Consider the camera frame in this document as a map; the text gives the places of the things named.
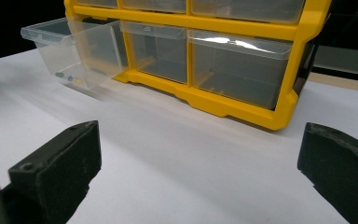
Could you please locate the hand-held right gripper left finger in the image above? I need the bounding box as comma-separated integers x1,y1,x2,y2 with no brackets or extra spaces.
7,120,103,224

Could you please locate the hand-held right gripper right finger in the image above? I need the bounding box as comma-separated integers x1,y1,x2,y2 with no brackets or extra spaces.
296,121,358,224

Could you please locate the yellow black drawer organizer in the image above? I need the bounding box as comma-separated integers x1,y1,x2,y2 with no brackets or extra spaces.
63,0,334,132

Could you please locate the clear plastic pulled-out drawer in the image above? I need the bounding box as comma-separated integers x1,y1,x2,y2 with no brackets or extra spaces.
21,17,129,91

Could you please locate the set of clear organizer drawers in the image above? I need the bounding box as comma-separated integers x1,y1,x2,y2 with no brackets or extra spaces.
74,0,306,111

